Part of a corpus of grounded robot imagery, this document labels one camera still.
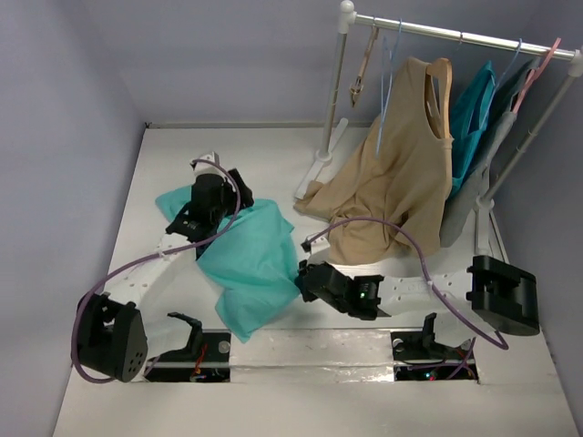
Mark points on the pink hanger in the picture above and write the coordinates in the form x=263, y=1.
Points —
x=534, y=74

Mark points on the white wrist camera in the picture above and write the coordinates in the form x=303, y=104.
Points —
x=315, y=243
x=206, y=164

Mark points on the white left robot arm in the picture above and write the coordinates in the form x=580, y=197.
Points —
x=111, y=341

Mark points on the turquoise hanging shirt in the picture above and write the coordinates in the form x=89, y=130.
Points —
x=468, y=122

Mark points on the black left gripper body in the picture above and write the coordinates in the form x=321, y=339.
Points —
x=229, y=205

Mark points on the grey hanging shirt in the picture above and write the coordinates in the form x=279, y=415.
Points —
x=501, y=119

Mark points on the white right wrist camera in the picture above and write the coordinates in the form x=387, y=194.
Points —
x=315, y=243

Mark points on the light blue wire hanger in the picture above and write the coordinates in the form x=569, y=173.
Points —
x=387, y=78

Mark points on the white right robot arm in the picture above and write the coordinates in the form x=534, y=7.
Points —
x=489, y=299

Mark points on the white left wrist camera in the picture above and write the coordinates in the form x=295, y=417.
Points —
x=206, y=164

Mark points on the teal t shirt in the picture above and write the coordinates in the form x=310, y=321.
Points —
x=255, y=263

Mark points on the beige tank top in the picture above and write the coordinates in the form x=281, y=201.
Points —
x=391, y=191

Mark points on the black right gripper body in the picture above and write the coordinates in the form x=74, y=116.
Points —
x=311, y=279

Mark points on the wooden clip hanger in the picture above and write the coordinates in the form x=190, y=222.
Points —
x=356, y=87

